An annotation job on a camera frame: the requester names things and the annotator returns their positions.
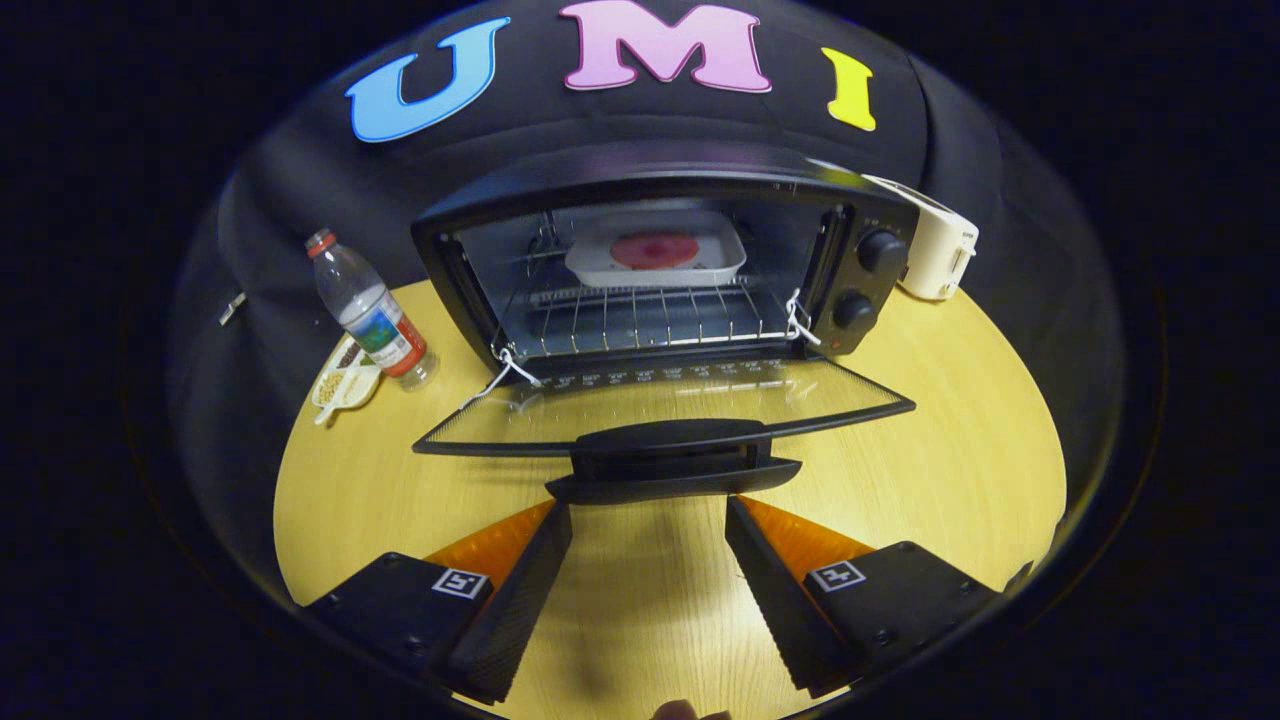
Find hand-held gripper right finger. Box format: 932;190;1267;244
724;495;1036;699

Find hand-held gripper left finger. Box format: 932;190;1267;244
300;500;574;704

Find white square plate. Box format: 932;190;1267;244
564;208;748;289

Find pink round food slice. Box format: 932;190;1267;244
609;233;701;271

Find black toaster oven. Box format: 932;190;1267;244
410;140;921;506

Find cream white toaster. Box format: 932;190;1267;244
862;174;981;302

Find white snack dish with beans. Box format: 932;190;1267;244
311;335;384;427

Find clear plastic water bottle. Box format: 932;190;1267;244
305;228;441;392

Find white string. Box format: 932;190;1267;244
458;346;546;411
784;288;823;348

